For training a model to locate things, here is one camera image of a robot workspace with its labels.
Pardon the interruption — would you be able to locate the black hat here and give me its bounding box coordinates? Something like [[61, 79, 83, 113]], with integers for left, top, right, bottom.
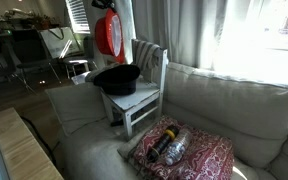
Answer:
[[93, 65, 140, 96]]

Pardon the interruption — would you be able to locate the beige throw pillow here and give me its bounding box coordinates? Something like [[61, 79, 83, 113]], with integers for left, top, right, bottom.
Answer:
[[46, 83, 107, 136]]

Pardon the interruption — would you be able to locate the white shopping bag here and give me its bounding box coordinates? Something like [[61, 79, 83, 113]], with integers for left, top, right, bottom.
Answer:
[[40, 27, 80, 59]]

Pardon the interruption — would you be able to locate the white curtain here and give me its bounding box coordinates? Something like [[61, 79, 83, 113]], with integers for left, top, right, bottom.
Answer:
[[83, 0, 288, 88]]

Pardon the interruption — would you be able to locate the light wooden table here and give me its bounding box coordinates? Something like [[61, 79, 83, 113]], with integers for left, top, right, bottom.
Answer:
[[0, 108, 64, 180]]

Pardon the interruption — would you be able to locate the small round stool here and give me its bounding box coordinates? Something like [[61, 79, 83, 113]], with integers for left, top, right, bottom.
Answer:
[[63, 56, 89, 78]]

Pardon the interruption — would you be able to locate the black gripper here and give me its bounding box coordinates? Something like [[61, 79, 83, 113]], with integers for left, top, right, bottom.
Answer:
[[91, 0, 115, 9]]

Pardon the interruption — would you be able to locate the clear plastic water bottle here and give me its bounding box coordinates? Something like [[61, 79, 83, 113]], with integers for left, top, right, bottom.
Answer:
[[165, 128, 192, 165]]

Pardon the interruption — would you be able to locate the beige sofa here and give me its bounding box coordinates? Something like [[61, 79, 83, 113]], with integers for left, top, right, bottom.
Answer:
[[60, 63, 288, 180]]

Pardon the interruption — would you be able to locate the red hat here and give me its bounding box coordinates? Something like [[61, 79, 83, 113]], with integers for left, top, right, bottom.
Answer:
[[95, 9, 125, 64]]

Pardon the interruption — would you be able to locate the red patterned cushion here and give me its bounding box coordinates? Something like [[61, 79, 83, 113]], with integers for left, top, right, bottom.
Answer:
[[133, 116, 234, 180]]

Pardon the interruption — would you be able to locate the small white wooden chair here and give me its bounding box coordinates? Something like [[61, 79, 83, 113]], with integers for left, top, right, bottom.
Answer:
[[100, 39, 169, 140]]

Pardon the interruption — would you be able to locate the black and yellow flashlight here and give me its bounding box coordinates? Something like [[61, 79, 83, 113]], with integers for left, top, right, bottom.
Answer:
[[146, 125, 179, 162]]

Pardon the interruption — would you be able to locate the black office chair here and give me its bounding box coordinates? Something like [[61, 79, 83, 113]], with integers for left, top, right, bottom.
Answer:
[[11, 29, 61, 92]]

